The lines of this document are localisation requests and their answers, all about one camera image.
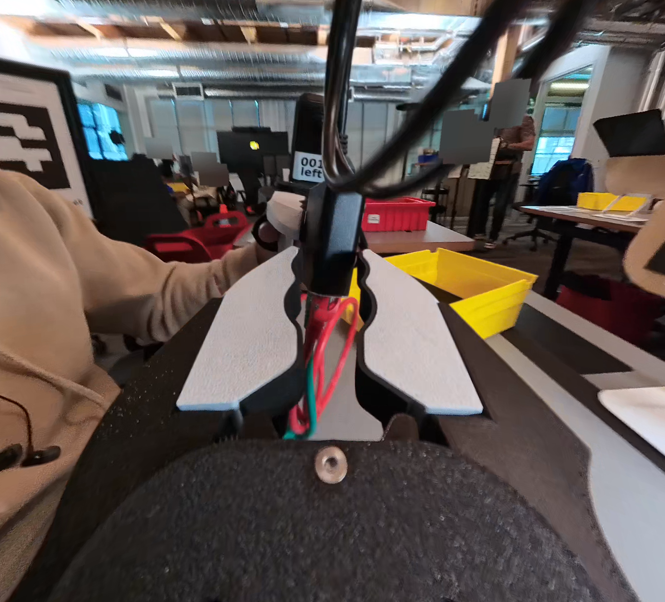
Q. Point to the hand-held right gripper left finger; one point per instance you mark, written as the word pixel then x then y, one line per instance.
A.
pixel 249 342

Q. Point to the white board sign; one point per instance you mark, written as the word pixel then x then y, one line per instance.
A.
pixel 486 165

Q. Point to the silver ceiling pipes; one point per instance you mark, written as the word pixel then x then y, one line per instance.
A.
pixel 234 66

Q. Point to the blue backpack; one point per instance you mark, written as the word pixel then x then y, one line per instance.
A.
pixel 566 181

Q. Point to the black ethernet splitter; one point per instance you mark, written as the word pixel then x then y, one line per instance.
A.
pixel 332 238

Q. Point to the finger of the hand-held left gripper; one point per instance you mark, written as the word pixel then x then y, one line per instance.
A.
pixel 285 212

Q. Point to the cardboard sheet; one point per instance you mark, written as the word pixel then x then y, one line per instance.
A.
pixel 639 173

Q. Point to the small yellow bin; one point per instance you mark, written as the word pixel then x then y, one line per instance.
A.
pixel 597 200

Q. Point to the wooden ceiling beam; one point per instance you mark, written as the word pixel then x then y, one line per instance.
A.
pixel 506 56

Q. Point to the person's beige hoodie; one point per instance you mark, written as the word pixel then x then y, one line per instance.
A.
pixel 41 274

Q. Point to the red storage basket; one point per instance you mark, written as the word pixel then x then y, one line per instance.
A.
pixel 218 233

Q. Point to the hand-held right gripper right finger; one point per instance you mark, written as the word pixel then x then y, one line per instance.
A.
pixel 415 347

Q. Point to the red floor basket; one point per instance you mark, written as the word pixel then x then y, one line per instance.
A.
pixel 613 305

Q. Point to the person's left forearm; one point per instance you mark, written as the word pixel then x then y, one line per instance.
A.
pixel 171 290

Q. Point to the black white pattern poster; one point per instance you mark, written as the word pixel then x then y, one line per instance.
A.
pixel 62 103

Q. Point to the yellow plastic bin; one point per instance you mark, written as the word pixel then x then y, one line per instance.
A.
pixel 483 300

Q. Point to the red parts bin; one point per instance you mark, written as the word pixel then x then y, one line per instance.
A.
pixel 400 214

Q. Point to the black display screen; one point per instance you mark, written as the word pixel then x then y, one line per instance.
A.
pixel 252 149

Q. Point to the black monitor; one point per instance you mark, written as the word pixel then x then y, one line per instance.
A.
pixel 634 134

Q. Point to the black office chair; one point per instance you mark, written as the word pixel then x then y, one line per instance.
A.
pixel 530 235

